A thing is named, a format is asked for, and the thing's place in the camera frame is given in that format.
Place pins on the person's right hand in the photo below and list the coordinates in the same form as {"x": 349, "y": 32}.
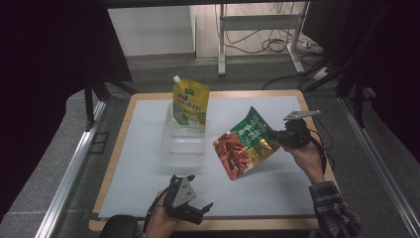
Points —
{"x": 305, "y": 162}

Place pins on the clear plastic container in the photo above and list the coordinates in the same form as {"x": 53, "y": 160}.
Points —
{"x": 181, "y": 147}

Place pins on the red green snack packet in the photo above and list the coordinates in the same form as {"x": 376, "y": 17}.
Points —
{"x": 244, "y": 145}

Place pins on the dark rounded object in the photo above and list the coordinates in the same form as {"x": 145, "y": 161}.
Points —
{"x": 119, "y": 226}

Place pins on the white power strip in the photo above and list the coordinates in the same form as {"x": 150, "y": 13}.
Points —
{"x": 321, "y": 74}

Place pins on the black metal stand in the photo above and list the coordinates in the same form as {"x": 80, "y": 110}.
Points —
{"x": 350, "y": 66}
{"x": 99, "y": 95}

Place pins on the yellow green spouted pouch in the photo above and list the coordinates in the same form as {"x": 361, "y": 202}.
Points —
{"x": 191, "y": 99}

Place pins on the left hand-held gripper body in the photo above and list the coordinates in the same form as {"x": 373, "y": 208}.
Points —
{"x": 183, "y": 195}

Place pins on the person's left hand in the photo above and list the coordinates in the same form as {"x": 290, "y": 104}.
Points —
{"x": 161, "y": 221}

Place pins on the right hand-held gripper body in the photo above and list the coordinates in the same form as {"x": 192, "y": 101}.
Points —
{"x": 295, "y": 132}

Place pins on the dark curtain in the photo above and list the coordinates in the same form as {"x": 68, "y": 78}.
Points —
{"x": 396, "y": 66}
{"x": 43, "y": 66}

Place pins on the white metal desk frame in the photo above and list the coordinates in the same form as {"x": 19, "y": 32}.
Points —
{"x": 261, "y": 23}

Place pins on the aluminium rail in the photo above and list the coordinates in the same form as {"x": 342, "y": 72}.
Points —
{"x": 69, "y": 172}
{"x": 379, "y": 165}

